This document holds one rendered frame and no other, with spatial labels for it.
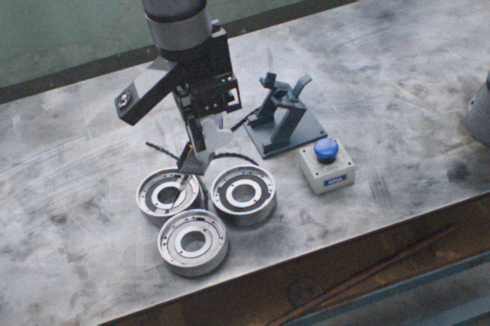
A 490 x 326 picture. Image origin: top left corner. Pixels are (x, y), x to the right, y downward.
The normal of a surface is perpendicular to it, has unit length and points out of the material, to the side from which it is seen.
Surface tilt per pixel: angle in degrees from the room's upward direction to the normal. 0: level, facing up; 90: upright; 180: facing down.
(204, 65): 90
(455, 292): 0
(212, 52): 90
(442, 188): 0
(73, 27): 90
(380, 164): 0
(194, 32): 90
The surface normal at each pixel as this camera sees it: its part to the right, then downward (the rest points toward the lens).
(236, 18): 0.29, 0.68
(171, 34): -0.15, 0.74
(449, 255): -0.13, -0.67
